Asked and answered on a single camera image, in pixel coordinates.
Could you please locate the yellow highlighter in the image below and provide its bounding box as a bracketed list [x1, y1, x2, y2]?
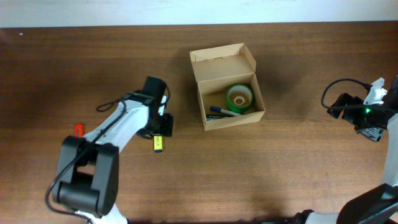
[154, 135, 163, 153]

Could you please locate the blue white marker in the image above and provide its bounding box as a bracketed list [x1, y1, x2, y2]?
[210, 106, 241, 116]

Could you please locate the green tape roll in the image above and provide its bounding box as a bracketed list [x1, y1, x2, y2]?
[226, 84, 254, 114]

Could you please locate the cardboard box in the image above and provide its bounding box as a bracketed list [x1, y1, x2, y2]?
[190, 43, 266, 131]

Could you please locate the yellow clear tape roll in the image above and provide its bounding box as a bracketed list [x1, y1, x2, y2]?
[229, 91, 251, 107]

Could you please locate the red black stapler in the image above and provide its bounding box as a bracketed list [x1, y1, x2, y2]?
[206, 114, 233, 120]

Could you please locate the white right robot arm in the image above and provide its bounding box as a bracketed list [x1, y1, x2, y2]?
[285, 78, 397, 224]

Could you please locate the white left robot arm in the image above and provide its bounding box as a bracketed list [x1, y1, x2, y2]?
[44, 77, 174, 223]

